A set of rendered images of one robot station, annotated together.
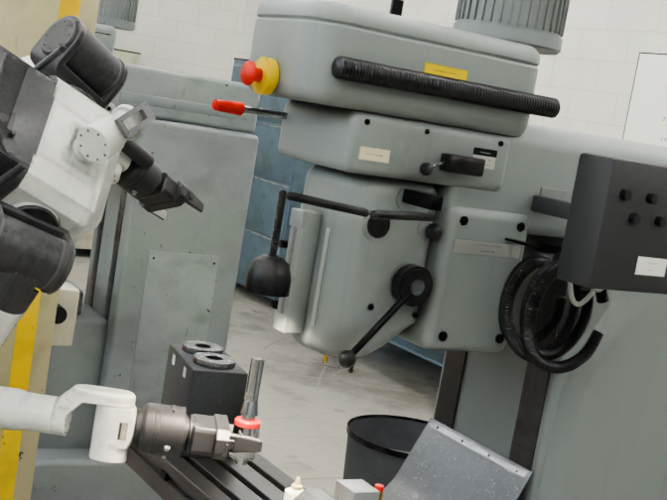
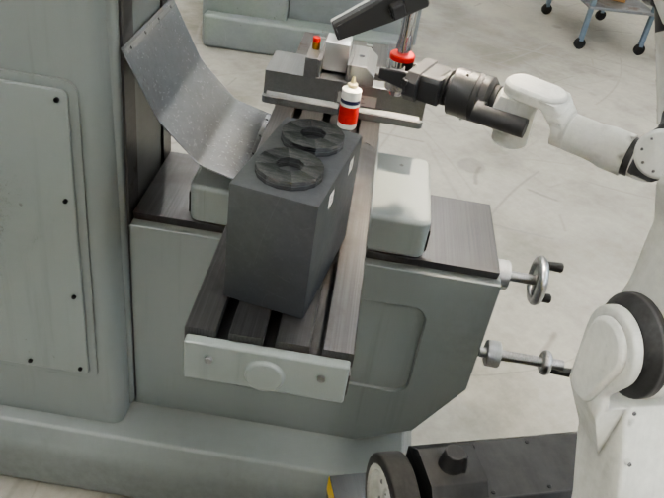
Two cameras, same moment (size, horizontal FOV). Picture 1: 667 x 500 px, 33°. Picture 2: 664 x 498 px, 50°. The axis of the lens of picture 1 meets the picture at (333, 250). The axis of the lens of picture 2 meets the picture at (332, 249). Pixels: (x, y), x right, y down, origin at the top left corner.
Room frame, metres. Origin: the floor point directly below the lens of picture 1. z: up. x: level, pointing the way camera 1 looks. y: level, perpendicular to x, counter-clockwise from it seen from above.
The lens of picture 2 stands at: (3.07, 0.76, 1.63)
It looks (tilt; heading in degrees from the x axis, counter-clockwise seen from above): 36 degrees down; 213
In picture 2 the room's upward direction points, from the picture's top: 9 degrees clockwise
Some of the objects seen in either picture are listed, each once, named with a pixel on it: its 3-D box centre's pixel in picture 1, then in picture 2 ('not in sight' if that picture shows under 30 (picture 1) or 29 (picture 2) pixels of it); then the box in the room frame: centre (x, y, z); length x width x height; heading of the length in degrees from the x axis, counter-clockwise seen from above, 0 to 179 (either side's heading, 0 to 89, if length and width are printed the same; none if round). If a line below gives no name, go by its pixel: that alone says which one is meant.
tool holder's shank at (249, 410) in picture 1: (252, 389); (408, 24); (1.95, 0.10, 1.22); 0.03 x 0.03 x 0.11
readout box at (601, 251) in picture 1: (629, 225); not in sight; (1.85, -0.47, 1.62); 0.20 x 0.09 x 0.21; 123
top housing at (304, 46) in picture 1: (393, 68); not in sight; (1.98, -0.05, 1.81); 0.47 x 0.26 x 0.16; 123
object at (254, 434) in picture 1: (244, 440); (398, 73); (1.95, 0.10, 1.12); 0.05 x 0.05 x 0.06
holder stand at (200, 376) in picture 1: (201, 396); (294, 209); (2.39, 0.23, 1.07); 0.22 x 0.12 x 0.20; 22
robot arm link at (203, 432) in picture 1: (192, 435); (444, 88); (1.93, 0.19, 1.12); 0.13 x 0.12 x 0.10; 10
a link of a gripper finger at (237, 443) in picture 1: (244, 444); not in sight; (1.92, 0.10, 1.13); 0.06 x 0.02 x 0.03; 100
